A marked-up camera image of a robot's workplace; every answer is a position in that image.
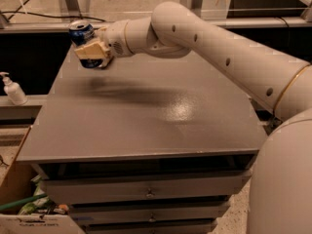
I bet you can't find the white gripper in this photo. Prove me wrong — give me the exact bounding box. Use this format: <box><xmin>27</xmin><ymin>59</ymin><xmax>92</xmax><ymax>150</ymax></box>
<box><xmin>74</xmin><ymin>20</ymin><xmax>134</xmax><ymax>68</ymax></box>

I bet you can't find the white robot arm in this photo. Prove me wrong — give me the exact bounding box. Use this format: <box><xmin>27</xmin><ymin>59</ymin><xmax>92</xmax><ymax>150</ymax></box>
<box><xmin>75</xmin><ymin>2</ymin><xmax>312</xmax><ymax>234</ymax></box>

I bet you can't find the black cable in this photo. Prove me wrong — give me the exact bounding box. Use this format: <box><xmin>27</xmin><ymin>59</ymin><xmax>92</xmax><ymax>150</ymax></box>
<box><xmin>0</xmin><ymin>0</ymin><xmax>105</xmax><ymax>23</ymax></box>

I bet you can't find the grey drawer cabinet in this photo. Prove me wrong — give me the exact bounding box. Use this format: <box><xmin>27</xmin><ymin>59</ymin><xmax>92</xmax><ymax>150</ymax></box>
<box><xmin>19</xmin><ymin>54</ymin><xmax>266</xmax><ymax>234</ymax></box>

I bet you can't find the metal frame rail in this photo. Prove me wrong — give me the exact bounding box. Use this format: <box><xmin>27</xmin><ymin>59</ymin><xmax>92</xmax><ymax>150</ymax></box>
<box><xmin>0</xmin><ymin>0</ymin><xmax>312</xmax><ymax>30</ymax></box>

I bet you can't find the white pump bottle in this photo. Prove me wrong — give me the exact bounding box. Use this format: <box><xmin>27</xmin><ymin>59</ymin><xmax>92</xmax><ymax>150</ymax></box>
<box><xmin>0</xmin><ymin>72</ymin><xmax>27</xmax><ymax>105</ymax></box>

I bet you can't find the green stick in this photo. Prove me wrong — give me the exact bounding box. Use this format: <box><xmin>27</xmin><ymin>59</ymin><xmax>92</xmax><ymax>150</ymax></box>
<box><xmin>0</xmin><ymin>193</ymin><xmax>48</xmax><ymax>212</ymax></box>

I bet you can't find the blue pepsi can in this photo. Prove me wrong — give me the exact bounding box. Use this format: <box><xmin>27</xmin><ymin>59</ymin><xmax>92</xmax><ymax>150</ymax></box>
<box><xmin>68</xmin><ymin>19</ymin><xmax>104</xmax><ymax>69</ymax></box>

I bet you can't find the cardboard box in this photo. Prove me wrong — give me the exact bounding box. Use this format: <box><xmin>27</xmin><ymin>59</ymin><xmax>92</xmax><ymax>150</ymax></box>
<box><xmin>0</xmin><ymin>126</ymin><xmax>85</xmax><ymax>234</ymax></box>

